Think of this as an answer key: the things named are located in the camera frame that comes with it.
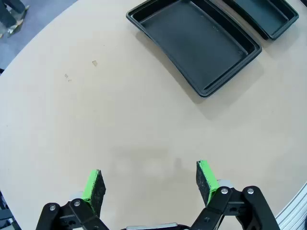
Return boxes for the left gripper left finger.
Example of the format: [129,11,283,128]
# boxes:
[35,169,107,230]

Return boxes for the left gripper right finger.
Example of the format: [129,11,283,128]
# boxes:
[189,159,280,230]

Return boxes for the black plastic ESD tray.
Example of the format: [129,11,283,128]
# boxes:
[223,0,300,41]
[126,0,262,98]

